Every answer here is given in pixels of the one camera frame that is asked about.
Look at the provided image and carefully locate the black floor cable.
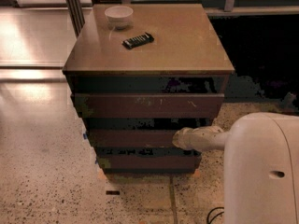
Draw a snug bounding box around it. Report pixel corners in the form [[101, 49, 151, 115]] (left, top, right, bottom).
[[206, 206, 226, 224]]

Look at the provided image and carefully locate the white ceramic bowl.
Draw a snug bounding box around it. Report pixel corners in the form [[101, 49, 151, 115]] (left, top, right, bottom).
[[105, 6, 134, 29]]

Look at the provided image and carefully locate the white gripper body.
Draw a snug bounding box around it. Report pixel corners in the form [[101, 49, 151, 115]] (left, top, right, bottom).
[[172, 128, 199, 150]]

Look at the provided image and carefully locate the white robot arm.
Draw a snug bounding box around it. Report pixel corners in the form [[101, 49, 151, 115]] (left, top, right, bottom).
[[173, 112, 299, 224]]

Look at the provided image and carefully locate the brown wooden drawer cabinet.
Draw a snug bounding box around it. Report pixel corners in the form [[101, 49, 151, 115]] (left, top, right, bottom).
[[62, 3, 235, 182]]

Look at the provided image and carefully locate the wooden drawer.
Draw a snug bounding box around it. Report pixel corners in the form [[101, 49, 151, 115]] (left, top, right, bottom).
[[72, 93, 224, 119], [87, 129, 176, 147], [96, 155, 201, 174]]

